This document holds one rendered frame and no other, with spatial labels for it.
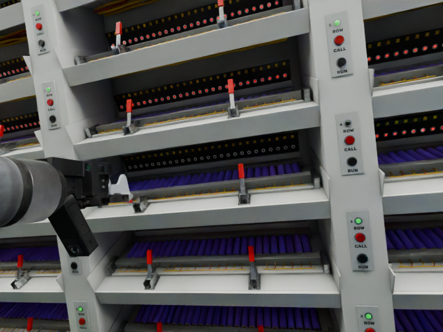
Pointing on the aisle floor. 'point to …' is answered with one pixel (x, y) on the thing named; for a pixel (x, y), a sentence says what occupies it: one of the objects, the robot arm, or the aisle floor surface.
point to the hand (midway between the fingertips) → (125, 199)
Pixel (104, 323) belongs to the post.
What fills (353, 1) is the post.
